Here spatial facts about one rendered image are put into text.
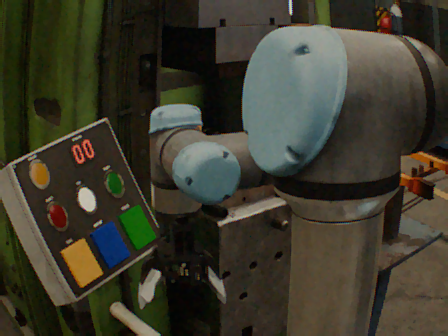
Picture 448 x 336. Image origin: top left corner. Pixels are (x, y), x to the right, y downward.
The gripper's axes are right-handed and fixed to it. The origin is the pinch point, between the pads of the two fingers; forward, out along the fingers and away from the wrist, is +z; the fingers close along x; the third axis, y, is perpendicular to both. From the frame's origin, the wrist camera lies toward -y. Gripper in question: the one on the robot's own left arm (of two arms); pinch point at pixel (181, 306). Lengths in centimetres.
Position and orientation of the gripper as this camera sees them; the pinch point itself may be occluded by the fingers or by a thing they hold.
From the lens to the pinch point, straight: 109.2
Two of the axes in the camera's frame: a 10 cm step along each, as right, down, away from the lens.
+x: 9.7, -0.8, 2.3
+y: 2.4, 3.1, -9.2
